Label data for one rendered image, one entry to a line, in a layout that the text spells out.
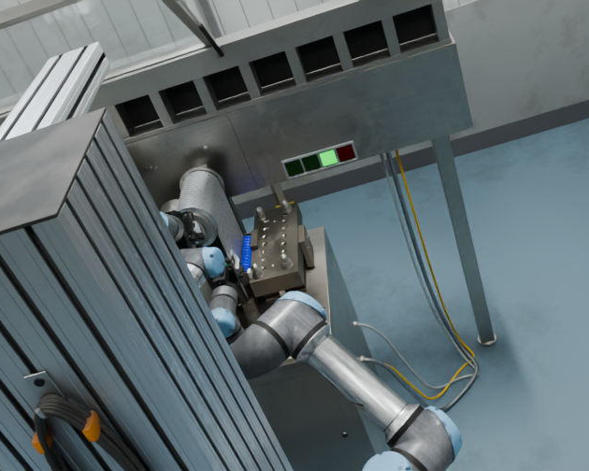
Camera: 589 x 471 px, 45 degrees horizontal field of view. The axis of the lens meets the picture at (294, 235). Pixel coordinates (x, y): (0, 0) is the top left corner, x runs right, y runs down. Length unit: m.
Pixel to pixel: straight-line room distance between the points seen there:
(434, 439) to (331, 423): 0.75
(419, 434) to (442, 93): 1.15
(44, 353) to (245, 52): 1.58
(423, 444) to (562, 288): 1.94
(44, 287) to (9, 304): 0.04
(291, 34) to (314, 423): 1.21
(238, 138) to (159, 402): 1.61
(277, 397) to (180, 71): 1.05
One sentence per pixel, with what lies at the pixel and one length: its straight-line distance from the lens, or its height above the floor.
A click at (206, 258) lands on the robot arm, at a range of 1.75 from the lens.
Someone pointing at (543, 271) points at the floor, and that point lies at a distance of 3.56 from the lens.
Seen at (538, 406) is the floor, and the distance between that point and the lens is 3.00.
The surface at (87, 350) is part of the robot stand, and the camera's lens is 0.82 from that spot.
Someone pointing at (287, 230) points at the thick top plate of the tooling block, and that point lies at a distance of 2.41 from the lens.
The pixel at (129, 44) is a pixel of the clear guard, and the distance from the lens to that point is 2.21.
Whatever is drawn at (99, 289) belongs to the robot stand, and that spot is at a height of 1.93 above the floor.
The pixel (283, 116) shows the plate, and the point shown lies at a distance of 2.34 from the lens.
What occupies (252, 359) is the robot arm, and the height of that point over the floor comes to 1.24.
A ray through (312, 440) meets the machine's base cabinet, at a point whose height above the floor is 0.53.
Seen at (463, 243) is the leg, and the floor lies 0.57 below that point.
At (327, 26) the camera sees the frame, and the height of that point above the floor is 1.61.
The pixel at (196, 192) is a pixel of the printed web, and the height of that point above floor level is 1.31.
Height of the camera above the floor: 2.31
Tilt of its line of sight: 33 degrees down
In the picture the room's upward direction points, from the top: 22 degrees counter-clockwise
